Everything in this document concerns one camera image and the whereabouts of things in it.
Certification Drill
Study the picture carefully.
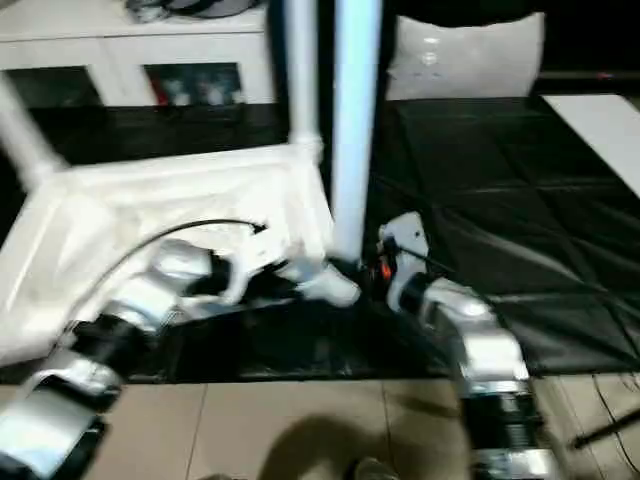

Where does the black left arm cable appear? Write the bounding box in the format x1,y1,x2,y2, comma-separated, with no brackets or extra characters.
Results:
64,218,269,336

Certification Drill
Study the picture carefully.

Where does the dark right robot foot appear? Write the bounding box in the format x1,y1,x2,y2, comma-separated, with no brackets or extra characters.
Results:
354,457,401,480

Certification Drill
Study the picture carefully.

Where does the black bar with red mark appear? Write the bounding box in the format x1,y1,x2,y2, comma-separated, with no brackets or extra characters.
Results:
537,71,640,81

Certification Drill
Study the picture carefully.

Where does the grey rice cooker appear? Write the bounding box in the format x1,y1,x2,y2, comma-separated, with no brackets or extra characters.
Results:
164,0,251,19

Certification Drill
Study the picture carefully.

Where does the dark clutter pile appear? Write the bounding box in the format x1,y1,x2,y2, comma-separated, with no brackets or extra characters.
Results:
127,0,161,21

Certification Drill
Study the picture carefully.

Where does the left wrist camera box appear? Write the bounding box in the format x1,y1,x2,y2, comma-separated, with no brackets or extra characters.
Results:
227,227,296,306

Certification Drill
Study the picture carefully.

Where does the black tripod leg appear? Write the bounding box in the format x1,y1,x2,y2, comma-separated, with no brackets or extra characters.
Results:
572,409,640,449

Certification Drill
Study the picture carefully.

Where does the white plastic table leg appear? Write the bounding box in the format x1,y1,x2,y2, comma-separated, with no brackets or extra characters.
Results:
284,0,324,156
327,0,384,264
0,69,69,184

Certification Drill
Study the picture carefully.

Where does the thin black floor cable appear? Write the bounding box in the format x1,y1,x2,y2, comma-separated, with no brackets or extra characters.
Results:
592,374,640,451

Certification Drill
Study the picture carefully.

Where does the white glass-door cabinet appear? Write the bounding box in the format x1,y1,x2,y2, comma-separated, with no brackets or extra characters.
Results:
0,9,279,109

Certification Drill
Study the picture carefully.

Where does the black work mat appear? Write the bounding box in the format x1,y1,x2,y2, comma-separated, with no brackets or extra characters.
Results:
0,94,640,386

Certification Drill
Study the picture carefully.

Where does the white plastic table top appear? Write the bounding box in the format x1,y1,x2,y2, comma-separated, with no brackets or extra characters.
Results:
0,142,361,369

